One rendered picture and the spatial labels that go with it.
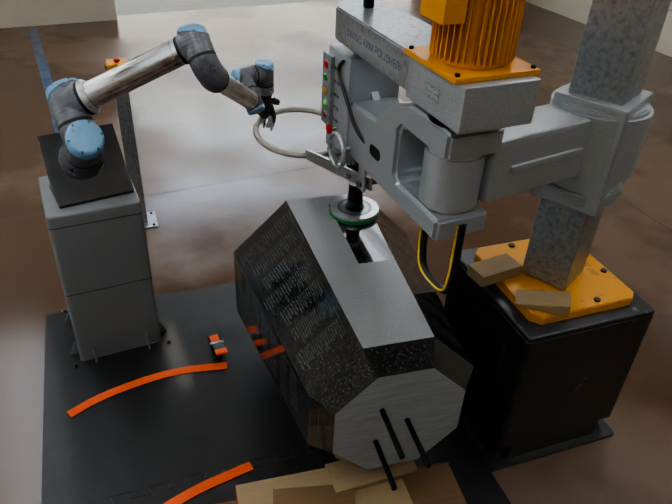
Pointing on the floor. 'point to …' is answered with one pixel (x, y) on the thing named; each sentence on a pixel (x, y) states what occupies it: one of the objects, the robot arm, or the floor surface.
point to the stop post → (131, 148)
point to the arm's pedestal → (104, 273)
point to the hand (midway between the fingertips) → (268, 126)
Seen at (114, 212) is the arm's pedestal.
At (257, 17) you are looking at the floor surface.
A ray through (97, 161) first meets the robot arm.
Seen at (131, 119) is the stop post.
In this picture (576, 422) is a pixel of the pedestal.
